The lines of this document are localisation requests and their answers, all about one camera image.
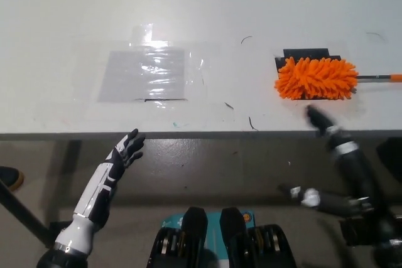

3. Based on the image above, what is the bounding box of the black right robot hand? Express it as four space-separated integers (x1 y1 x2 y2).
306 106 350 150

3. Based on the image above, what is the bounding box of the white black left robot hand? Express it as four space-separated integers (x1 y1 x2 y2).
72 129 146 228

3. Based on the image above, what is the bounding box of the orange microfiber duster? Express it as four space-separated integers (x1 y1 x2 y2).
274 56 402 102

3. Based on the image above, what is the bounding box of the black diagonal pole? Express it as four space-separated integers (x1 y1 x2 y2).
0 179 53 249

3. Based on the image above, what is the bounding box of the black shoe tan sole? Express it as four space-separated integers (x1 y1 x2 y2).
0 164 25 192

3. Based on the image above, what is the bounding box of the clear plastic sheet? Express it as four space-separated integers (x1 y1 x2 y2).
95 24 208 109

